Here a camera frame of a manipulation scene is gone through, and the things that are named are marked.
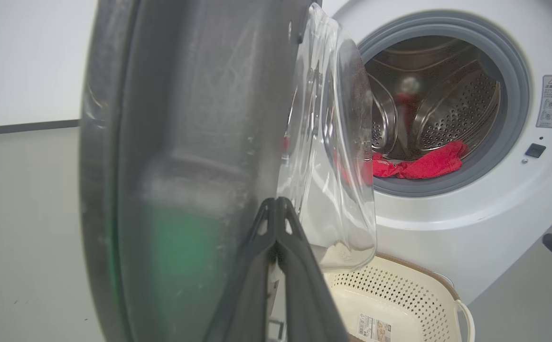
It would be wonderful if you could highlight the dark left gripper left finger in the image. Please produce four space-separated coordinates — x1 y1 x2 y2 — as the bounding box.
204 197 278 342

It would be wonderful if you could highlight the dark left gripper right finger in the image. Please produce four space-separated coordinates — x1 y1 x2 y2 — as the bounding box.
276 197 348 342

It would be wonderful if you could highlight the red garment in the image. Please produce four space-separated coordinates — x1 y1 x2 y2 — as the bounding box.
396 140 469 180

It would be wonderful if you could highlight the washing machine door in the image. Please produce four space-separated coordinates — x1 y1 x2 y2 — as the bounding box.
80 0 377 342

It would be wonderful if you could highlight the white printed warning label sticker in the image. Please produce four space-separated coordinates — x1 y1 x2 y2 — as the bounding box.
356 313 393 342

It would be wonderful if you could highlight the cream basket with brown rim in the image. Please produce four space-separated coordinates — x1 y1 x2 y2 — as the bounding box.
323 252 476 342

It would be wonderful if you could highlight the white front-load washing machine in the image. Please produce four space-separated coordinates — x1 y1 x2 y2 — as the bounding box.
321 0 552 305

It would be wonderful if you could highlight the stainless steel washing machine drum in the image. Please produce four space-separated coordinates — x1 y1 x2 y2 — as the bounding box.
364 36 502 162

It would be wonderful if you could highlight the grey warning sticker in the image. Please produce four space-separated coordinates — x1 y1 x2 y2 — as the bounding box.
535 75 552 129

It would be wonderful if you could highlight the dark grey wall baseboard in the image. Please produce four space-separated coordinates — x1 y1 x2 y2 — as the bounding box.
0 119 82 138

